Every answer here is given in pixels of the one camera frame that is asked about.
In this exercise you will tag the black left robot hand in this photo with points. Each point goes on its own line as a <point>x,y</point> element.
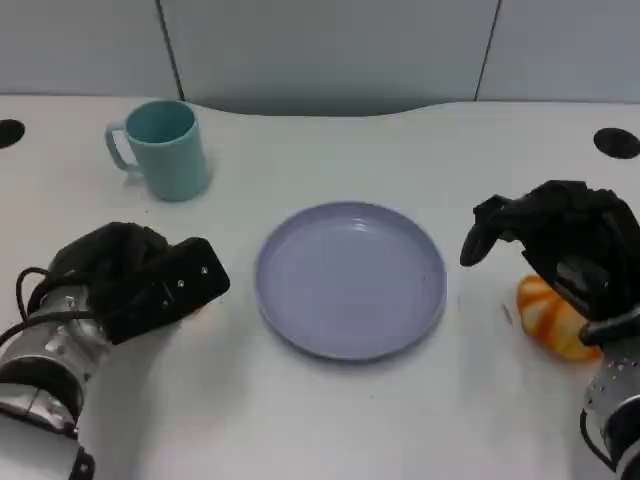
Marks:
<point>107,250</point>

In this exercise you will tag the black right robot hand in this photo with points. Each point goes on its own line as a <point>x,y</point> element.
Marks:
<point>570,225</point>

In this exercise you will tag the pale green mug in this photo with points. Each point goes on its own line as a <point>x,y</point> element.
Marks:
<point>172,160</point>

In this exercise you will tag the orange white toy bread roll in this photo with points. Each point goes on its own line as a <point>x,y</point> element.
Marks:
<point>201,311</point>
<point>547,320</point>

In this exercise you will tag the lilac plate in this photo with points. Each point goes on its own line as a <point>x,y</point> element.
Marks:
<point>350,280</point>

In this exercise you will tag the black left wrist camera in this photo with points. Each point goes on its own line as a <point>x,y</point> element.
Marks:
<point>175,285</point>

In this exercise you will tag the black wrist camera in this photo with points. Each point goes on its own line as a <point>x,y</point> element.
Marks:
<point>612,330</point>
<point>175,285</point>

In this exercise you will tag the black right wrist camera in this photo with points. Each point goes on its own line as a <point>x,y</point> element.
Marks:
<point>612,330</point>

